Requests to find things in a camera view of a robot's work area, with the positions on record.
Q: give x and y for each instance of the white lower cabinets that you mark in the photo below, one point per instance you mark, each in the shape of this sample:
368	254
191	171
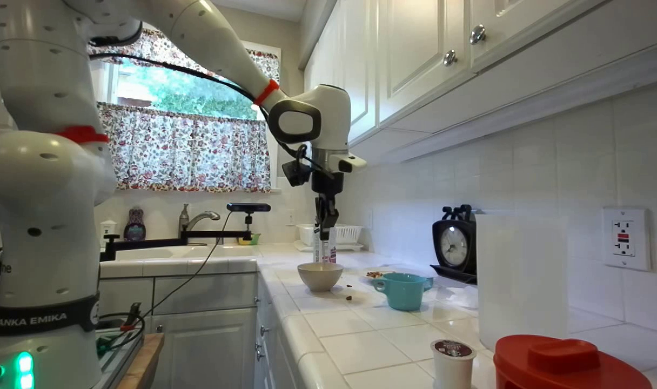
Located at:
206	337

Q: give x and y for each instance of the white wall outlet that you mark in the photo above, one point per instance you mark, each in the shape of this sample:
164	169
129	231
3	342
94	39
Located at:
625	238

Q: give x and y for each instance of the silver cabinet knob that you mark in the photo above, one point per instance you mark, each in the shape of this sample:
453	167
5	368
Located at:
478	32
450	57

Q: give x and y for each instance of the white upper cabinets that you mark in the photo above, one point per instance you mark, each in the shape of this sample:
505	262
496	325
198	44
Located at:
428	28

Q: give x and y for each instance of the black stereo camera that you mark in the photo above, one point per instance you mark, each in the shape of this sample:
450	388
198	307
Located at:
247	207

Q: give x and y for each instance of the white cabinets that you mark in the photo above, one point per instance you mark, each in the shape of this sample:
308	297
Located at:
428	28
206	337

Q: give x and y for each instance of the floral curtain valance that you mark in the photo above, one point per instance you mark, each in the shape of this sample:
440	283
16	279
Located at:
146	44

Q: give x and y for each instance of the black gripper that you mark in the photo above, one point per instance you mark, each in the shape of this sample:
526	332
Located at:
327	188

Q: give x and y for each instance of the red lidded container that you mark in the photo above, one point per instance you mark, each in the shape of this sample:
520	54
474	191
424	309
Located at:
558	363

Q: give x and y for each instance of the kitchen window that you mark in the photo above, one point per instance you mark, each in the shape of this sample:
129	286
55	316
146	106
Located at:
169	89

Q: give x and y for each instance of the beige ceramic bowl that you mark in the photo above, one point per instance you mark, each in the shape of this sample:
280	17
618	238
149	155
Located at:
320	276

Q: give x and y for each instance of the granulated sugar box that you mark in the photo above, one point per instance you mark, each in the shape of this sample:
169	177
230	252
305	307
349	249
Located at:
334	252

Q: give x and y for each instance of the chrome kitchen faucet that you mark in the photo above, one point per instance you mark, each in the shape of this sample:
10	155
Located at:
184	219

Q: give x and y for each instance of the white kitchen sink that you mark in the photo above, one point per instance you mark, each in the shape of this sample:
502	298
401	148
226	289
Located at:
169	254

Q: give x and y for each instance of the small white pod cup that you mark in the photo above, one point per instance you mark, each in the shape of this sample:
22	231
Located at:
453	368

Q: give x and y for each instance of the clear drinking straw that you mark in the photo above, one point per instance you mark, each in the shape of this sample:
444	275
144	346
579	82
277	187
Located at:
327	252

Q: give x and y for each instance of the floral cafe curtain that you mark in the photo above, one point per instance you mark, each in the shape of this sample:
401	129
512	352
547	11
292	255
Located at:
184	148

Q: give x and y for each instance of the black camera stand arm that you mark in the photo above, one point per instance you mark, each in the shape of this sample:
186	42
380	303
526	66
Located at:
169	240

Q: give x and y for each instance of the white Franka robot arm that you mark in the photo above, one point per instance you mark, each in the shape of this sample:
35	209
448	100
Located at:
49	207

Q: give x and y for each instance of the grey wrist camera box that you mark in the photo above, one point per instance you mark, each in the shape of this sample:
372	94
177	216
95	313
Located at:
351	162

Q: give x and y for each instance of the white plate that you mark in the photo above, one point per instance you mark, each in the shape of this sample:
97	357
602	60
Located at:
372	273

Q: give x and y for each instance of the wooden table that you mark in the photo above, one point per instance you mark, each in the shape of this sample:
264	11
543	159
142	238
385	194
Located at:
144	363

